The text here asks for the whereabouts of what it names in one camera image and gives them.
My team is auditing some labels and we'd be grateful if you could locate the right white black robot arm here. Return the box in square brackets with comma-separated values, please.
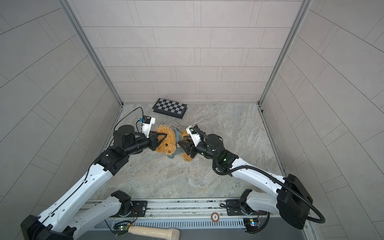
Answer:
[178, 134, 314, 230]

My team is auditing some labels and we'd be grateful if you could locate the aluminium mounting rail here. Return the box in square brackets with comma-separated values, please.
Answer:
[107, 192, 288, 219]

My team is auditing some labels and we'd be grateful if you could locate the grey-green teddy sweater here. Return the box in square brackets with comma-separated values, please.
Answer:
[167, 128, 188, 159]

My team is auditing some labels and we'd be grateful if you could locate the left black camera cable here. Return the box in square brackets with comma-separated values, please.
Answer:
[107, 106, 145, 145]

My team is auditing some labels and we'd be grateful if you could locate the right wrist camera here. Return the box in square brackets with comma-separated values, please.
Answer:
[186, 125, 201, 147]

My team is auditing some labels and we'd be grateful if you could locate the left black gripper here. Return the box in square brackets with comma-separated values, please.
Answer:
[122, 131, 168, 158]

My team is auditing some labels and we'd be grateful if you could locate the folded black white chessboard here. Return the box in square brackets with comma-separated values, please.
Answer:
[152, 98, 188, 119]

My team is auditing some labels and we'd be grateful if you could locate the right black corrugated cable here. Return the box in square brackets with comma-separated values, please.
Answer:
[191, 125, 327, 225]

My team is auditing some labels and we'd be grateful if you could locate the left green circuit board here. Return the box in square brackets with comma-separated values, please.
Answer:
[113, 221, 132, 236]

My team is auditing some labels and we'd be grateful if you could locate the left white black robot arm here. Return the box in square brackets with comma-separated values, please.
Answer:
[21, 124, 167, 240]

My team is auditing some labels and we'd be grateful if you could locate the round red white sticker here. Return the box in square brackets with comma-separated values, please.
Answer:
[211, 213, 220, 223]

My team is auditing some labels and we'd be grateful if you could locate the right green circuit board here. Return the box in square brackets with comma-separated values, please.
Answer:
[243, 219, 260, 234]

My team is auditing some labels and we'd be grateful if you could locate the tan teddy bear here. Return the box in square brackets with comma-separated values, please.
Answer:
[155, 125, 193, 162]

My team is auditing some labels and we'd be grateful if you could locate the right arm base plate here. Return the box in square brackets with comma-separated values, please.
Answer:
[225, 199, 268, 217]

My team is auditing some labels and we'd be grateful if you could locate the beige wooden handle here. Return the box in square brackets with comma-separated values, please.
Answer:
[128, 226, 180, 240]

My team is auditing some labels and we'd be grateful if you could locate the green circuit board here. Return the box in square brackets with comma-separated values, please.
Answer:
[243, 219, 260, 234]
[113, 221, 132, 236]

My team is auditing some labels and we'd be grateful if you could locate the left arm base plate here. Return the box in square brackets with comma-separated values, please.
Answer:
[117, 201, 148, 218]

